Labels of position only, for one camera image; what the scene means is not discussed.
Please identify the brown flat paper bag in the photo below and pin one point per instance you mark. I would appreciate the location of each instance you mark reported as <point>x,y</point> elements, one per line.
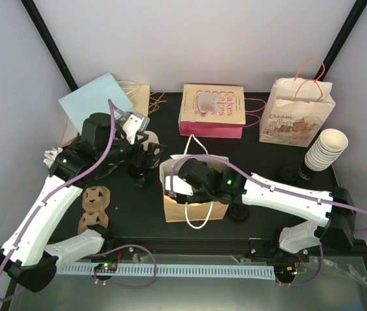
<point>155,100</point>

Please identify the small circuit board left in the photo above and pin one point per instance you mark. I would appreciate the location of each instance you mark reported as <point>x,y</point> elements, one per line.
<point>105,268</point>

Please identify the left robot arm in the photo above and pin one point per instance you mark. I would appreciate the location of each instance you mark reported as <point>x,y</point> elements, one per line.
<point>26,256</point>

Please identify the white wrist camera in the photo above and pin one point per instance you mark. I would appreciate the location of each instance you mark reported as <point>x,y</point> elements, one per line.
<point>178,186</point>
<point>135,123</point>

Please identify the stack of paper cups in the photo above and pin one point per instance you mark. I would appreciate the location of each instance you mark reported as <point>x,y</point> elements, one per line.
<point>326,149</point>
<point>152,138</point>

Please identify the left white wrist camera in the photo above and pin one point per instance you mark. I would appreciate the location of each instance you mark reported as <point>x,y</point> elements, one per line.
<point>135,123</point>

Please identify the yellow flat paper bag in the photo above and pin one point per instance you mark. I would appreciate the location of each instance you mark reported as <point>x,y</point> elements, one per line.
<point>139,95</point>

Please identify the left stack of paper cups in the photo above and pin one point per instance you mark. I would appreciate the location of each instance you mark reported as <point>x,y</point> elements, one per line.
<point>152,138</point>

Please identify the pink cakes paper bag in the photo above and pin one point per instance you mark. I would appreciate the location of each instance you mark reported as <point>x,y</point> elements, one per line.
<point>215,111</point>

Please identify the left black frame post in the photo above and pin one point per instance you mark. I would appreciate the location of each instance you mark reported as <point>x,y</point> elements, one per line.
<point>42,29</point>

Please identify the black front rail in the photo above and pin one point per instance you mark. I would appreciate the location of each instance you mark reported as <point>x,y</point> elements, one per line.
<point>203,246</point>

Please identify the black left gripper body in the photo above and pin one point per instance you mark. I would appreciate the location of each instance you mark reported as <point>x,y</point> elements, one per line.
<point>138,160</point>

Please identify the small circuit board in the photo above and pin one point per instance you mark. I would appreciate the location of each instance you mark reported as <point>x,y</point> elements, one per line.
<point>105,268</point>
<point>290,270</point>

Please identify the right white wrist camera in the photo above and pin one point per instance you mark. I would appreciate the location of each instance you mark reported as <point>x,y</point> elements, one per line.
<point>178,186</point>

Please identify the stack of black lids left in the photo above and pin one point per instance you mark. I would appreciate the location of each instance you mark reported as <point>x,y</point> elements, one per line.
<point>139,175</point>

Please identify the black frame post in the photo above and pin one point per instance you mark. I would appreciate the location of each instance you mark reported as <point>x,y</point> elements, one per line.
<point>348,25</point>
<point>42,29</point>

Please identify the lone black lid centre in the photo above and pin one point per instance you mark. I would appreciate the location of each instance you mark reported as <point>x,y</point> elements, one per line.
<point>238,213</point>

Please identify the kraft bag with white handles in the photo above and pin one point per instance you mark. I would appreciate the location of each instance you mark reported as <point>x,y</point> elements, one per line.
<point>182,208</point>

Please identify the cream bear paper bag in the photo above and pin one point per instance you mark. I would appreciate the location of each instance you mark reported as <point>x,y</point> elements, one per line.
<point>296,109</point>

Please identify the right black frame post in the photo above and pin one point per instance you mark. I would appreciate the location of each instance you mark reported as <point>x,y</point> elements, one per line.
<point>348,25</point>

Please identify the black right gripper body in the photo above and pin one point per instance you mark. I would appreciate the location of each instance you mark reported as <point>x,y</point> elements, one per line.
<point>205,193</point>

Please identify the right stack of paper cups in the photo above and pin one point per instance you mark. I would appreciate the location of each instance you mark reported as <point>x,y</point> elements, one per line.
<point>326,149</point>

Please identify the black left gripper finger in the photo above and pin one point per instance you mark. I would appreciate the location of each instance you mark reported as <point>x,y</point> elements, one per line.
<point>155,151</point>
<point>142,137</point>

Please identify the light blue paper bag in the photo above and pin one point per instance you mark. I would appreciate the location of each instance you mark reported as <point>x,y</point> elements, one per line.
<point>93,98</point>

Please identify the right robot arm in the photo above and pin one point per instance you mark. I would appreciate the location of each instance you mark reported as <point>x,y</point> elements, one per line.
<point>326,221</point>

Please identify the pulp carrier near front edge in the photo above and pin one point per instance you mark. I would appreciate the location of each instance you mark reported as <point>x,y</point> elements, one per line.
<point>95,201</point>

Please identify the small circuit board right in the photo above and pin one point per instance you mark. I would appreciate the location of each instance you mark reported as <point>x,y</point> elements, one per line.
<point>290,270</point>

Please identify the light blue cable duct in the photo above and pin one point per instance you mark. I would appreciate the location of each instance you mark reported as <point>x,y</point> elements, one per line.
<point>175,270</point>

